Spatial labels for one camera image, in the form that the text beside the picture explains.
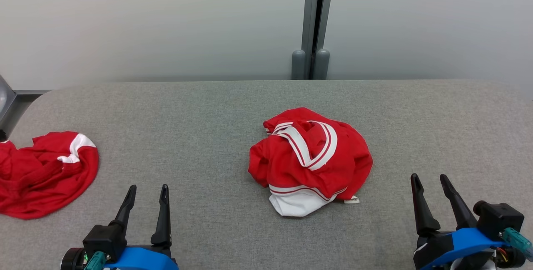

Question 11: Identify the blue-banded left gripper body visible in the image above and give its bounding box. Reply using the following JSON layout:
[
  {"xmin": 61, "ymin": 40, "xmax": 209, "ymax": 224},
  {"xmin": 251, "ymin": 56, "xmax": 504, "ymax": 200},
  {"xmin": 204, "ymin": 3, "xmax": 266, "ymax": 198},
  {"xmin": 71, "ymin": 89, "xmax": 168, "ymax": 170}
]
[{"xmin": 104, "ymin": 246, "xmax": 179, "ymax": 270}]

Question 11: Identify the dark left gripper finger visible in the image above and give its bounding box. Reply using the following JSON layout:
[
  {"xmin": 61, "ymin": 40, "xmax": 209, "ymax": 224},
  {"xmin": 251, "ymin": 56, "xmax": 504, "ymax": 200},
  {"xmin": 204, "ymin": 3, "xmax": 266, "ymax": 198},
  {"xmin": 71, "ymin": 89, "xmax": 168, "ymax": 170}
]
[
  {"xmin": 109, "ymin": 185, "xmax": 137, "ymax": 237},
  {"xmin": 151, "ymin": 184, "xmax": 172, "ymax": 246}
]

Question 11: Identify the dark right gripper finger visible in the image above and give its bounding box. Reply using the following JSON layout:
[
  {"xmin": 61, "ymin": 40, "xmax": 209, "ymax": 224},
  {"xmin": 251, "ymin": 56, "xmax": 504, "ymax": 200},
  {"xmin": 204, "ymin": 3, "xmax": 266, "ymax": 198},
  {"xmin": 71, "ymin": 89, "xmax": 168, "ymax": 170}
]
[
  {"xmin": 440, "ymin": 174, "xmax": 478, "ymax": 230},
  {"xmin": 411, "ymin": 173, "xmax": 441, "ymax": 237}
]

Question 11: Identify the blue-banded right gripper body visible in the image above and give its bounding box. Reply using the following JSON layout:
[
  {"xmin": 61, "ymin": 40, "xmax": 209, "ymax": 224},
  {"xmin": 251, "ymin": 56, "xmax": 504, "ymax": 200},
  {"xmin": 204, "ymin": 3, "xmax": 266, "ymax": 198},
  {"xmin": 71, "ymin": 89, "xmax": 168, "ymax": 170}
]
[{"xmin": 413, "ymin": 228, "xmax": 526, "ymax": 270}]

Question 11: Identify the red and white garment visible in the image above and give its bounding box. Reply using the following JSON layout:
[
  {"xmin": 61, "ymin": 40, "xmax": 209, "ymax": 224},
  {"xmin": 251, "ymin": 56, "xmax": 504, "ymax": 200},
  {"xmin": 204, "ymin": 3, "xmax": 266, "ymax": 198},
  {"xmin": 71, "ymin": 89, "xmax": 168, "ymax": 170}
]
[{"xmin": 0, "ymin": 131, "xmax": 100, "ymax": 220}]

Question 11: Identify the red jersey with white trim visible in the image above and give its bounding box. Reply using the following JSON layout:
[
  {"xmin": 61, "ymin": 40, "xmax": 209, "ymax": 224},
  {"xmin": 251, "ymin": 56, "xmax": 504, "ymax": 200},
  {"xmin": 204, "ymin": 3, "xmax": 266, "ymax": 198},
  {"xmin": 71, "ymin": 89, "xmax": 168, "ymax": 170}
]
[{"xmin": 248, "ymin": 107, "xmax": 374, "ymax": 217}]

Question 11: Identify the grey fabric upholstered surface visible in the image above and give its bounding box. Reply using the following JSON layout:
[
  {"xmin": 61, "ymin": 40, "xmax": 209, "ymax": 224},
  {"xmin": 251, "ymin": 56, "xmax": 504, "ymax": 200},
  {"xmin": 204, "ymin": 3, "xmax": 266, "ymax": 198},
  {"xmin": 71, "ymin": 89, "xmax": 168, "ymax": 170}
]
[{"xmin": 0, "ymin": 79, "xmax": 533, "ymax": 270}]

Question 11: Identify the teal-plug left camera cable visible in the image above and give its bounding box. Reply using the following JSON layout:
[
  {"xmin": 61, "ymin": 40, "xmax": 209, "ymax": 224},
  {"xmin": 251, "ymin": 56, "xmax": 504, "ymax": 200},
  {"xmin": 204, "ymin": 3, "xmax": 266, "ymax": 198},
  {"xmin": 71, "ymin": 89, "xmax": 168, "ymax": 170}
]
[{"xmin": 85, "ymin": 251, "xmax": 107, "ymax": 270}]

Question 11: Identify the teal-plug camera cable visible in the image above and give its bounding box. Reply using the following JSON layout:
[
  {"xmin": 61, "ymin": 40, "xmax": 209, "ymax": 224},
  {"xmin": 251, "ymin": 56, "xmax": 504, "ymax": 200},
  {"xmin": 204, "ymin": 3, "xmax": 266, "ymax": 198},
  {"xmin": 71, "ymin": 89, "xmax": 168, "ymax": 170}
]
[
  {"xmin": 501, "ymin": 227, "xmax": 533, "ymax": 262},
  {"xmin": 85, "ymin": 251, "xmax": 107, "ymax": 270}
]

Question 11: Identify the teal-plug right camera cable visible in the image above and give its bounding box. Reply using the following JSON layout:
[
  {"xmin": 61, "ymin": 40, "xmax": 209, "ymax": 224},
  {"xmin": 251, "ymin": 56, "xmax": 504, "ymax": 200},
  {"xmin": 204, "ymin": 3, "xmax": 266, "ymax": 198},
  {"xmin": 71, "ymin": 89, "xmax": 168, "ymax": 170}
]
[{"xmin": 501, "ymin": 227, "xmax": 533, "ymax": 262}]

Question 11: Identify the grey vertical door frame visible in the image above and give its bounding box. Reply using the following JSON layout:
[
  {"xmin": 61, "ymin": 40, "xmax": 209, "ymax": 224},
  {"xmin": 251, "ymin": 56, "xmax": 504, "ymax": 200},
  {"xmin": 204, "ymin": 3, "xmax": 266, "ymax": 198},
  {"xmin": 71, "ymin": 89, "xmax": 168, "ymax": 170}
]
[{"xmin": 301, "ymin": 0, "xmax": 336, "ymax": 80}]

